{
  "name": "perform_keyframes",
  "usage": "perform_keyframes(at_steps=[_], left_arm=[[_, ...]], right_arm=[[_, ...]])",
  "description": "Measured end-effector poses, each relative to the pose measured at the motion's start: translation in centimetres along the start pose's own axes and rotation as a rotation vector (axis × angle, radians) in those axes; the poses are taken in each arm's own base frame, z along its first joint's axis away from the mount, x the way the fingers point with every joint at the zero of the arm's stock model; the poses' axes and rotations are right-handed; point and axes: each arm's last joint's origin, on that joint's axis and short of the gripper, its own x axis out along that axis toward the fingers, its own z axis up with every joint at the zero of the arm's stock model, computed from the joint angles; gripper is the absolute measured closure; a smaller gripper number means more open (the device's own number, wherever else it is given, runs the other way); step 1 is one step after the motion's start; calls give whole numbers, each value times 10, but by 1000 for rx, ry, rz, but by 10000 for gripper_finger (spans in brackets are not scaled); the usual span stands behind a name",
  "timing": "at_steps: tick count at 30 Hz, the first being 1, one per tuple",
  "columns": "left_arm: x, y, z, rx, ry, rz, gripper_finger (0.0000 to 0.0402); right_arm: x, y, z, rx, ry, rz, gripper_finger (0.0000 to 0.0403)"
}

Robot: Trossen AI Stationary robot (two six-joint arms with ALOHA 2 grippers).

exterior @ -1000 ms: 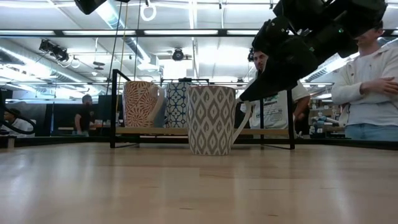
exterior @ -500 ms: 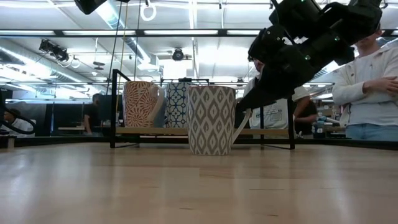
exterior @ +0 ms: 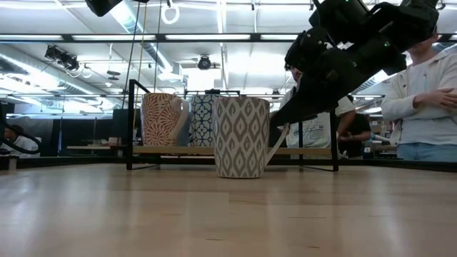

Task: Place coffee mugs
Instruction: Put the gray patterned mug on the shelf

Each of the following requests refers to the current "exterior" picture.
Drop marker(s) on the person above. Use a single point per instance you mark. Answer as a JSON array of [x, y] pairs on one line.
[[428, 118], [357, 132], [21, 142], [317, 135]]

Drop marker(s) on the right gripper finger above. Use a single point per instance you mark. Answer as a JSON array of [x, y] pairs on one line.
[[314, 100]]

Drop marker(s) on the black ceiling camera rig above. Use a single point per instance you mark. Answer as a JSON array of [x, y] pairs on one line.
[[62, 59]]

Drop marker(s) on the silver air duct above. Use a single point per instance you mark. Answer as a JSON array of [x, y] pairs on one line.
[[125, 18]]

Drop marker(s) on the black aluminium table frame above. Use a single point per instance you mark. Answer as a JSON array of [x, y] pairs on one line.
[[71, 162]]

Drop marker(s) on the orange leaf pattern mug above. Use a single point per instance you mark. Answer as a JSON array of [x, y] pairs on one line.
[[159, 119]]

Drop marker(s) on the blue tile pattern mug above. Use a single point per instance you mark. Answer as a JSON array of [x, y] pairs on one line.
[[201, 121]]

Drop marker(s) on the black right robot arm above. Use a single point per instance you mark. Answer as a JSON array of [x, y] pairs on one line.
[[392, 21]]

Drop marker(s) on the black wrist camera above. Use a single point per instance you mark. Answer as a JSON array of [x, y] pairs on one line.
[[307, 48]]

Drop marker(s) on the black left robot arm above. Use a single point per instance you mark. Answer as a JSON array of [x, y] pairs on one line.
[[101, 5]]

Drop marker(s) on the black overhead beam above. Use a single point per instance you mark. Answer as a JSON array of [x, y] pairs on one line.
[[160, 37]]

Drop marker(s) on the round black ceiling device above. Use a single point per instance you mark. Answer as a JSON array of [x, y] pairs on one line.
[[204, 63]]

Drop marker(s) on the wooden shelf with black frame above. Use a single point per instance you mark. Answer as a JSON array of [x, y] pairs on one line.
[[171, 150]]

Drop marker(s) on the grey diamond pattern mug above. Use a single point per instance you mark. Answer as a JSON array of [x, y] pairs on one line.
[[241, 137]]

